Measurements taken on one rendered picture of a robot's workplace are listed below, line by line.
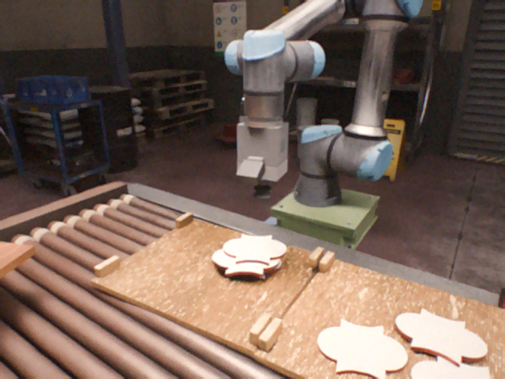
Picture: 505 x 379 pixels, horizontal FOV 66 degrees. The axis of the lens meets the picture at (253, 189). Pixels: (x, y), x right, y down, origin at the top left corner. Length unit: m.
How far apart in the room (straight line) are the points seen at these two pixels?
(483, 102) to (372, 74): 4.26
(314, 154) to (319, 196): 0.13
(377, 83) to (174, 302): 0.72
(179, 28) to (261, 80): 6.39
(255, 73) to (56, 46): 5.34
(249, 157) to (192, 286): 0.30
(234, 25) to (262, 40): 5.68
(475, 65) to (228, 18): 3.49
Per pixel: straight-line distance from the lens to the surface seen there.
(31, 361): 0.80
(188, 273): 0.89
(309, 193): 1.18
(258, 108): 0.72
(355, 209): 1.19
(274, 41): 0.71
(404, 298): 0.87
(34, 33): 5.83
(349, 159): 1.08
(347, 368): 0.68
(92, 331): 0.82
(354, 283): 0.88
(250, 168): 0.72
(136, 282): 0.89
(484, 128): 5.32
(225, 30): 6.48
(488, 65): 5.25
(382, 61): 1.07
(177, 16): 7.09
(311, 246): 1.03
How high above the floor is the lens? 1.43
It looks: 22 degrees down
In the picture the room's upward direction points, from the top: straight up
